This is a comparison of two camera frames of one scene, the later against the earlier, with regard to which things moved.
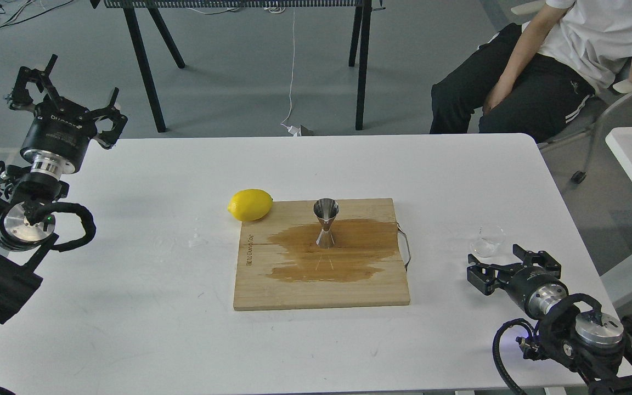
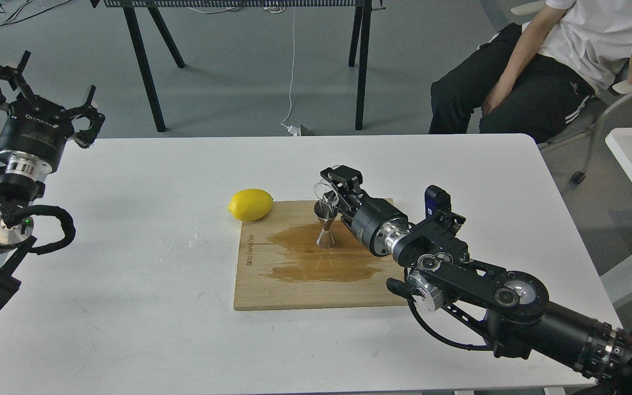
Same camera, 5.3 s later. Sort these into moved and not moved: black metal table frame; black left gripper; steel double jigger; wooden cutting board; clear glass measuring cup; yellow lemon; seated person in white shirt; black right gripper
Moved: black right gripper; clear glass measuring cup; black left gripper
Not moved: wooden cutting board; steel double jigger; seated person in white shirt; yellow lemon; black metal table frame
